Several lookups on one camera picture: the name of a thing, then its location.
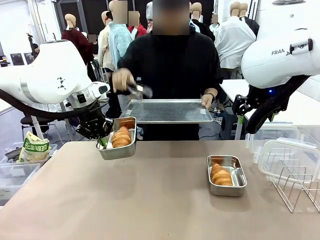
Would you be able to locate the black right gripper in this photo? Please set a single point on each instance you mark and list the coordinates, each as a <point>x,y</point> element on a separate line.
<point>256,96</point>

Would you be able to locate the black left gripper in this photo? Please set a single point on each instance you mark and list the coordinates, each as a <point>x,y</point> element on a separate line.
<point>91,125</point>

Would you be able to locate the golden croissant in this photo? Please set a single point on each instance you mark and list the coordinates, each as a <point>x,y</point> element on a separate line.
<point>221,175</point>
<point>121,137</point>

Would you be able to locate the stainless steel rectangular container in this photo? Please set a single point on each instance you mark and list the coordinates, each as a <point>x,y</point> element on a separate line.
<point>117,152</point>
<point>226,190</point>

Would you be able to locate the clear plastic clip lid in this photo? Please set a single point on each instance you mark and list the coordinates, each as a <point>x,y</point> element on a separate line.
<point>287,155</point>

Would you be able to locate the metal tongs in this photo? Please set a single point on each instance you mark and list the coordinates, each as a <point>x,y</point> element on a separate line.
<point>140,91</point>

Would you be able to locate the perforated metal baking tray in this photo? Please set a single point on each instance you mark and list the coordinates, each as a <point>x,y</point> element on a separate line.
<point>165,112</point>

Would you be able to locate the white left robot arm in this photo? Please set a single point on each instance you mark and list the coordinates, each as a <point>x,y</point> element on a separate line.
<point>50,75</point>

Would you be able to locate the person's left forearm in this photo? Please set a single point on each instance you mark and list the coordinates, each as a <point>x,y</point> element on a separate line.
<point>213,90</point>

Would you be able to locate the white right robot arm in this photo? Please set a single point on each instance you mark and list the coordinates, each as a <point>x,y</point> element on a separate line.
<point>275,50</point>

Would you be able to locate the person's left hand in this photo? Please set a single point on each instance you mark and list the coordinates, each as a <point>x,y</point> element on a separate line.
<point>207,100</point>

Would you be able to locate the person's right hand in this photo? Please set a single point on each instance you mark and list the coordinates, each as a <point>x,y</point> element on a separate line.
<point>122,80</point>

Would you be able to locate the clear plastic container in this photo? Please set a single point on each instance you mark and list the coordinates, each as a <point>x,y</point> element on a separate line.
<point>272,135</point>

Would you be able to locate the white side table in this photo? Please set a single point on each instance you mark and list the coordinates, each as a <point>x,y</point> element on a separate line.
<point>295,110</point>

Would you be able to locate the black wristwatch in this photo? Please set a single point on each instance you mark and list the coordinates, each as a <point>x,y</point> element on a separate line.
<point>212,95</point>

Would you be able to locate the clear plastic storage bin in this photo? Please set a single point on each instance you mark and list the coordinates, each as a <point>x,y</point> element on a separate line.
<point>53,148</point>
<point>15,180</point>

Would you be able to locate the green white snack bag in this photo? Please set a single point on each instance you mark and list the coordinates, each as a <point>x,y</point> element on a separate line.
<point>33,150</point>

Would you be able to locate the black office chair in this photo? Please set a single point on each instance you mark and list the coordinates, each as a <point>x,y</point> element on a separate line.
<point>30,121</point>

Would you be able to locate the mannequin in white jersey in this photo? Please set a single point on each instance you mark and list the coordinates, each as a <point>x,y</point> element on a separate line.
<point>232,37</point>

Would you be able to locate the mannequin in black white jacket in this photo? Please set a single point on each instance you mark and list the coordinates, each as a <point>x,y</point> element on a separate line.
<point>251,25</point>

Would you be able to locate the mannequin in cream jacket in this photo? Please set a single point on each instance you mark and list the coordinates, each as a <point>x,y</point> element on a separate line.
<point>103,45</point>

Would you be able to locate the person in black shirt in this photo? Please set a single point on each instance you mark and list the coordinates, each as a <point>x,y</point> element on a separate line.
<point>170,62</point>

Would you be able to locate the mannequin in dark red top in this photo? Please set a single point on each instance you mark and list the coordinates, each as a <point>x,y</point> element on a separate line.
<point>75,40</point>

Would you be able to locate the black computer monitor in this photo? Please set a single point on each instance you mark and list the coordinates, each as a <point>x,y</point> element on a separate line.
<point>17,58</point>
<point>28,58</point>

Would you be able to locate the mannequin in red jacket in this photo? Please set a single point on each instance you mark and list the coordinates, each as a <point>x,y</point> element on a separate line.
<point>141,30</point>

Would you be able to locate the mannequin in grey hood plaid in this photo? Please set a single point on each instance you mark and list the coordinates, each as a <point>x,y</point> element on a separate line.
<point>149,25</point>

